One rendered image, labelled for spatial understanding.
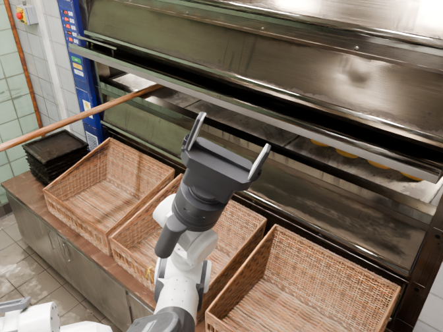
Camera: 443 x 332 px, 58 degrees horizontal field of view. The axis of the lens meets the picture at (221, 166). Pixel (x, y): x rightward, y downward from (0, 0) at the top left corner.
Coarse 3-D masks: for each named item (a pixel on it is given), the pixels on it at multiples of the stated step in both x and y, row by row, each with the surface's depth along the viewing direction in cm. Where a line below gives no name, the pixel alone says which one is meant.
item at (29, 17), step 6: (18, 6) 238; (24, 6) 238; (30, 6) 238; (18, 12) 240; (24, 12) 236; (30, 12) 239; (24, 18) 239; (30, 18) 240; (36, 18) 243; (30, 24) 241
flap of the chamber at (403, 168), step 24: (72, 48) 204; (96, 48) 207; (168, 72) 178; (192, 72) 182; (240, 96) 156; (264, 96) 159; (264, 120) 140; (312, 120) 140; (336, 120) 142; (336, 144) 125; (384, 144) 126; (408, 144) 127; (408, 168) 113
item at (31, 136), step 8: (144, 88) 211; (152, 88) 214; (128, 96) 204; (136, 96) 208; (104, 104) 195; (112, 104) 197; (88, 112) 189; (96, 112) 192; (64, 120) 181; (72, 120) 183; (40, 128) 174; (48, 128) 176; (56, 128) 179; (24, 136) 169; (32, 136) 171; (0, 144) 163; (8, 144) 165; (16, 144) 167
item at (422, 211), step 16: (112, 80) 228; (144, 96) 210; (160, 112) 202; (176, 112) 194; (192, 112) 194; (208, 128) 184; (224, 128) 180; (240, 144) 175; (256, 144) 168; (272, 144) 168; (288, 160) 160; (304, 160) 158; (320, 176) 153; (336, 176) 149; (352, 176) 149; (352, 192) 147; (368, 192) 142; (384, 192) 141; (400, 192) 141; (400, 208) 137; (416, 208) 133; (432, 208) 133
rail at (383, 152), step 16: (80, 48) 199; (128, 64) 179; (176, 80) 162; (224, 96) 149; (256, 112) 141; (272, 112) 137; (304, 128) 131; (320, 128) 127; (352, 144) 122; (368, 144) 119; (400, 160) 114; (416, 160) 112
